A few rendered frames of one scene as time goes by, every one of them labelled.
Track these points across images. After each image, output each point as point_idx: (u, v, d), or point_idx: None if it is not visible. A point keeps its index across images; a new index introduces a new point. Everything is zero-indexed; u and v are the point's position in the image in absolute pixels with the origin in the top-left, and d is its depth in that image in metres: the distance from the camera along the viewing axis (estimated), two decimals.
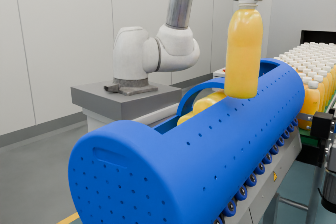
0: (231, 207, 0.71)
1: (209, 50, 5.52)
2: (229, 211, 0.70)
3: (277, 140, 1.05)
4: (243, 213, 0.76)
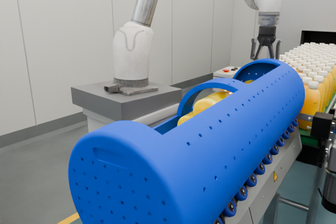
0: (231, 207, 0.71)
1: (209, 50, 5.52)
2: (229, 211, 0.70)
3: (277, 140, 1.05)
4: (243, 213, 0.76)
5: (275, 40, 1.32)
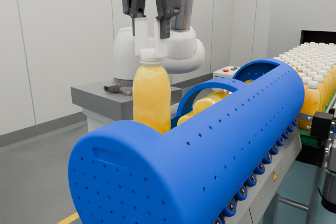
0: (231, 207, 0.71)
1: (209, 50, 5.52)
2: (229, 211, 0.70)
3: (277, 140, 1.05)
4: (243, 213, 0.76)
5: None
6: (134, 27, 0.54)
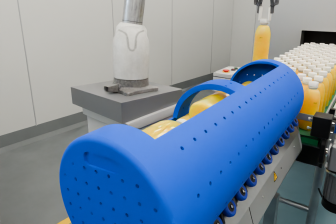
0: (232, 207, 0.71)
1: (209, 50, 5.52)
2: (233, 213, 0.70)
3: (280, 145, 1.05)
4: (243, 213, 0.76)
5: None
6: (257, 9, 1.38)
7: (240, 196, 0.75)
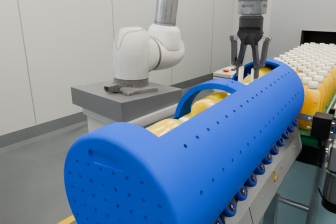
0: (232, 207, 0.71)
1: (209, 50, 5.52)
2: (231, 213, 0.70)
3: (279, 143, 1.05)
4: (243, 213, 0.76)
5: (261, 37, 0.92)
6: (237, 71, 0.99)
7: (238, 193, 0.75)
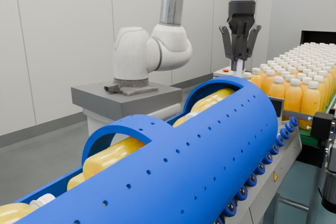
0: (231, 205, 0.71)
1: (209, 50, 5.52)
2: None
3: (278, 141, 1.05)
4: (243, 213, 0.76)
5: (228, 25, 0.84)
6: None
7: (245, 187, 0.78)
